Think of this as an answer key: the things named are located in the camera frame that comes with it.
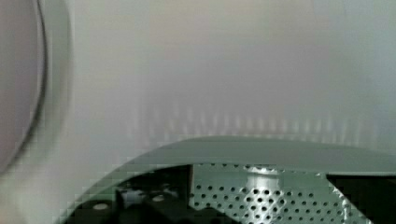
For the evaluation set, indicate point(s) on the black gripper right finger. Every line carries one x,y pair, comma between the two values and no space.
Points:
373,195

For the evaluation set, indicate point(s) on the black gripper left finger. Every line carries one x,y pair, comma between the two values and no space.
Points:
173,184

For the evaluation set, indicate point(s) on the mint green oval strainer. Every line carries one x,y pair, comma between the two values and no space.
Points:
241,180

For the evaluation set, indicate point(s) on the grey round plate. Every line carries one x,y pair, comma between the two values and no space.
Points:
23,69

